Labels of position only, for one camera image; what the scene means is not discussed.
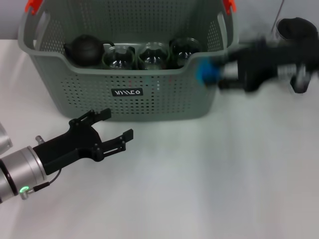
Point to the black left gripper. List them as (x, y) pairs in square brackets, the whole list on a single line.
[(67, 149)]

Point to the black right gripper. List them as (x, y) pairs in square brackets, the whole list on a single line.
[(269, 64)]

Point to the blue square toy brick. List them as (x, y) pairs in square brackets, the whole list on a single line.
[(207, 72)]

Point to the glass teacup with black sleeve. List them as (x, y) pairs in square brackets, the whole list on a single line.
[(184, 51), (152, 56), (117, 58)]

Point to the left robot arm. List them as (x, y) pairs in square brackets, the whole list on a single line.
[(20, 174)]

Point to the grey perforated plastic storage bin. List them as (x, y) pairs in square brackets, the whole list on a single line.
[(162, 99)]

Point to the black clay teapot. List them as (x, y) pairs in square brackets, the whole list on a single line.
[(84, 49)]

